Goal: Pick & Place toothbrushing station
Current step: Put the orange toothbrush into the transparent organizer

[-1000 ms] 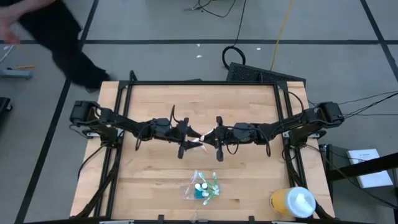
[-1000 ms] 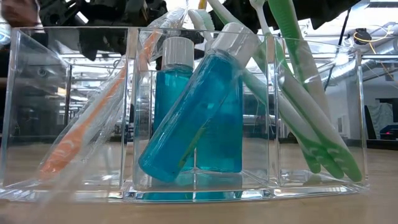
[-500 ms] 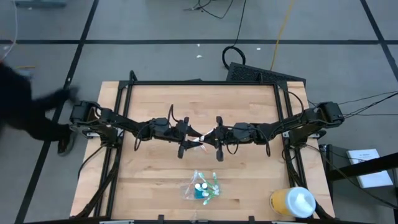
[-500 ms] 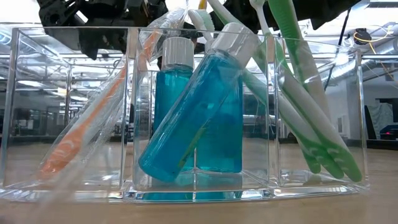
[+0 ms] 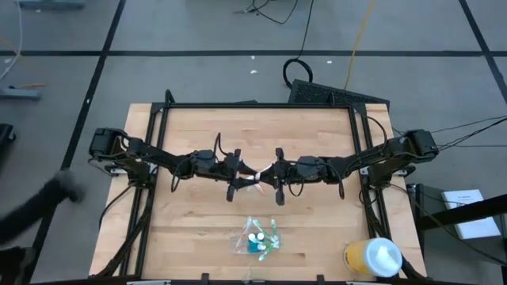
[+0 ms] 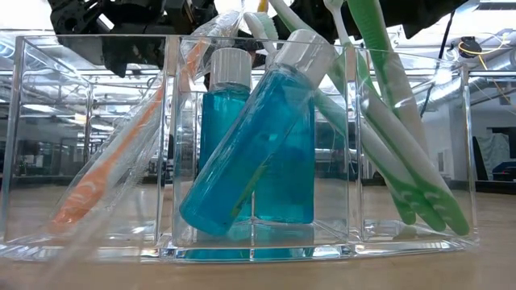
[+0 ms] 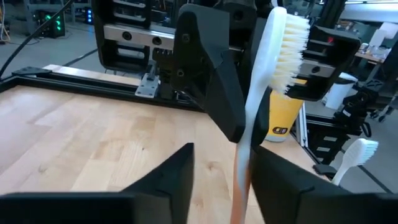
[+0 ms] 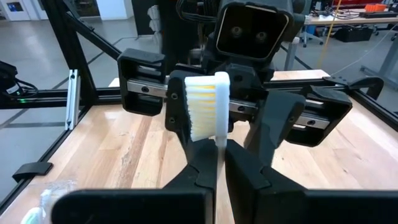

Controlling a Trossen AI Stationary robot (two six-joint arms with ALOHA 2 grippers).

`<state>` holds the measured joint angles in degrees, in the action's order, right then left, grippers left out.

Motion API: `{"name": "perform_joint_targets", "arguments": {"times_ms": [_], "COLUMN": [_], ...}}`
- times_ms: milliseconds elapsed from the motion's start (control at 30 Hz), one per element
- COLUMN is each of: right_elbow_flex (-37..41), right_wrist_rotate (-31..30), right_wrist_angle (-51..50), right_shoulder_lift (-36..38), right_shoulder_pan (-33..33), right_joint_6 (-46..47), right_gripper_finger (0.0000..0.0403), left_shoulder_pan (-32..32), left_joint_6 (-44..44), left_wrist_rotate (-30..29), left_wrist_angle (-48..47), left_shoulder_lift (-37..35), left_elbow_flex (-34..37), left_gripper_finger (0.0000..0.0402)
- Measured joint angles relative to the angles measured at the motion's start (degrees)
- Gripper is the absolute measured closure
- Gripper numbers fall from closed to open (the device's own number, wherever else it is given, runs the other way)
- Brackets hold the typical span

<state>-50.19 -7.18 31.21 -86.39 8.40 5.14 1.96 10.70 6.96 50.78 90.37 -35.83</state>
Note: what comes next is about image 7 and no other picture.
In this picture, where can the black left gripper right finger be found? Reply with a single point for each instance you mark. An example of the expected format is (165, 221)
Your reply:
(311, 205)

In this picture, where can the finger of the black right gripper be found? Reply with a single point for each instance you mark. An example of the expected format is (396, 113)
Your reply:
(208, 62)
(262, 118)

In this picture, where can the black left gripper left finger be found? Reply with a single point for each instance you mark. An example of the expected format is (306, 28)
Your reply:
(140, 205)

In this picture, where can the orange and white toothbrush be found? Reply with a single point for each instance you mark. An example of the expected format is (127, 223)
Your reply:
(264, 62)
(357, 152)

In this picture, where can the yellow wipes canister white lid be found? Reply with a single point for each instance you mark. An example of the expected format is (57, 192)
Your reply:
(283, 115)

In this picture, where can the computer tower blue light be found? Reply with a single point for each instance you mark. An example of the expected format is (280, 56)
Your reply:
(88, 15)

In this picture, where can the white bucket black lid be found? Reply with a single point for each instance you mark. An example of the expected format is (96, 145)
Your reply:
(337, 96)

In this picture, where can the computer tower green lights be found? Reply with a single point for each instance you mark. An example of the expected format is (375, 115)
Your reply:
(53, 25)

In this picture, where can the black aluminium table frame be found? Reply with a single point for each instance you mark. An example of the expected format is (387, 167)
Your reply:
(77, 85)

